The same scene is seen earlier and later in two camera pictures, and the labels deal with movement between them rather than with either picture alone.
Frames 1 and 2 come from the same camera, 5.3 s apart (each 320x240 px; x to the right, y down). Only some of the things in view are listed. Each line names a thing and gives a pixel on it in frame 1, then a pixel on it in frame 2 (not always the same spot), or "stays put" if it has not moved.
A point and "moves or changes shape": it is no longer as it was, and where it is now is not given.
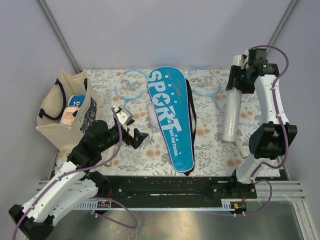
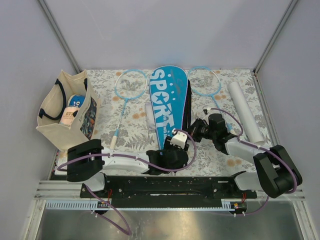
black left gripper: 136,141 → 167,145
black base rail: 135,188 stays put
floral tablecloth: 213,153 stays put
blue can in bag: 77,100 stays put
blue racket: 128,84 stays put
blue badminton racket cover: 173,101 moves or changes shape
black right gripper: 235,72 → 193,129
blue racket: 205,81 stays put
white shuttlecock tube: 233,106 → 252,131
